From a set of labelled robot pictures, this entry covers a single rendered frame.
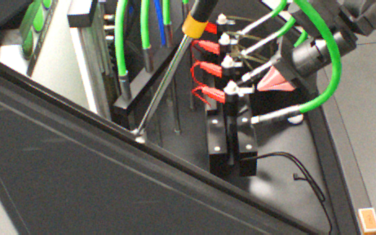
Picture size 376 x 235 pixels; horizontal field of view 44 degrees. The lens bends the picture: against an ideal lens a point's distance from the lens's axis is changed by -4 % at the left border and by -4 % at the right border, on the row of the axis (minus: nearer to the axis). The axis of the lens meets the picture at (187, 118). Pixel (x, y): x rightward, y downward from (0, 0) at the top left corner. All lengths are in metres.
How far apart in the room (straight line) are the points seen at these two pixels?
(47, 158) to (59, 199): 0.08
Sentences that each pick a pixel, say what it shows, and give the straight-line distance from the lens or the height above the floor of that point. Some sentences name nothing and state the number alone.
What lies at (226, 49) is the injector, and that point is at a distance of 1.04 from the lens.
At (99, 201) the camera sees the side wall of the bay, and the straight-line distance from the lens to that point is 0.59.
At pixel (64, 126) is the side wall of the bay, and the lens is 0.50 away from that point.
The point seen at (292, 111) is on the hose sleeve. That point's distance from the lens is 0.81.
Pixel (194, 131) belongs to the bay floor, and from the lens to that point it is 1.22.
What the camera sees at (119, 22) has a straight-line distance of 0.82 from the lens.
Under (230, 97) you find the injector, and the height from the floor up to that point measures 1.10.
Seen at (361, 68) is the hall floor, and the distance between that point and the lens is 2.86.
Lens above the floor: 1.71
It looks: 44 degrees down
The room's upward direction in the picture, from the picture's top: 5 degrees counter-clockwise
